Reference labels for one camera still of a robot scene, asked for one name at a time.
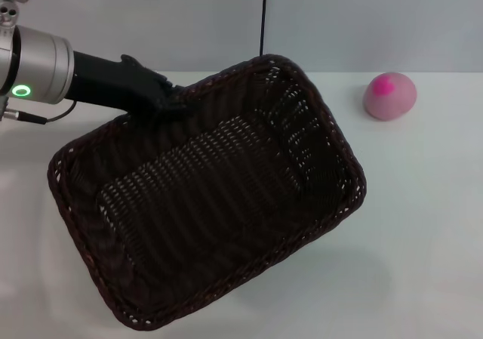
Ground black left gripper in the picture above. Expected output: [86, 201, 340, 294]
[64, 50, 190, 121]

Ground dark brown woven basket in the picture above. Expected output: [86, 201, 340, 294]
[47, 54, 368, 333]

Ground pink peach toy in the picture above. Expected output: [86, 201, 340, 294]
[362, 72, 418, 122]

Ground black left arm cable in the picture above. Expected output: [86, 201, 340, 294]
[0, 99, 78, 125]

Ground black vertical wall cable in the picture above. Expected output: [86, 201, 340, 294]
[259, 0, 268, 57]

